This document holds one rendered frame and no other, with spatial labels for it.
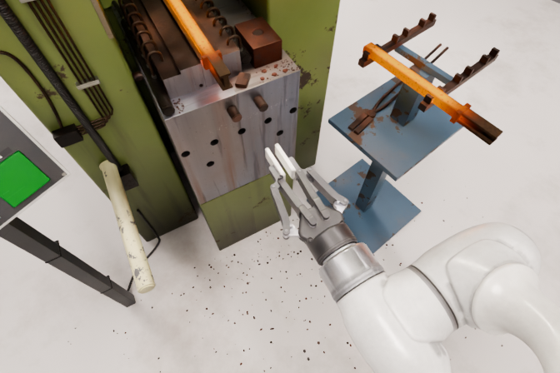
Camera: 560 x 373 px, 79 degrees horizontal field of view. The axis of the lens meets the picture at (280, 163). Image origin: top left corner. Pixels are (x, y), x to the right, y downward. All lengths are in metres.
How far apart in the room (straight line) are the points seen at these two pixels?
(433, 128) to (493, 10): 2.19
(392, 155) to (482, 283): 0.67
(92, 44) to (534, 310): 0.95
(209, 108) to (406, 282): 0.61
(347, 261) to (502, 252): 0.20
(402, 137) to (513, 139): 1.26
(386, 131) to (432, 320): 0.75
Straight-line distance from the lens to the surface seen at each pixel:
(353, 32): 2.72
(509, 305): 0.52
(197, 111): 0.88
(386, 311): 0.52
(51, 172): 0.79
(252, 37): 0.96
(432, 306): 0.53
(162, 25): 1.03
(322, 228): 0.58
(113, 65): 1.00
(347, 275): 0.53
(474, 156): 2.16
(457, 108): 0.92
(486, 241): 0.56
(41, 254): 1.13
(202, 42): 0.91
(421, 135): 1.20
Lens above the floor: 1.54
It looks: 56 degrees down
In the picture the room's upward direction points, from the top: straight up
